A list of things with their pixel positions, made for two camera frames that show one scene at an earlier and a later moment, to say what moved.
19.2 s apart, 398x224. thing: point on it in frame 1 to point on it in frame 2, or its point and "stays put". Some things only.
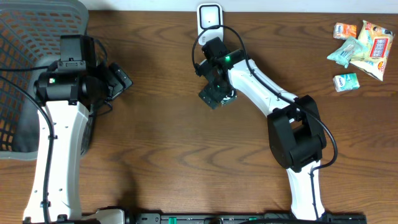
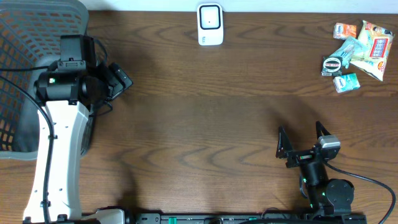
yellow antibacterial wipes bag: (374, 58) stays put
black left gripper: (119, 79) stays put
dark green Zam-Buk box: (227, 98) to (331, 66)
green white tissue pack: (346, 82) stays put
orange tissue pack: (343, 30) stays put
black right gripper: (214, 94) to (300, 157)
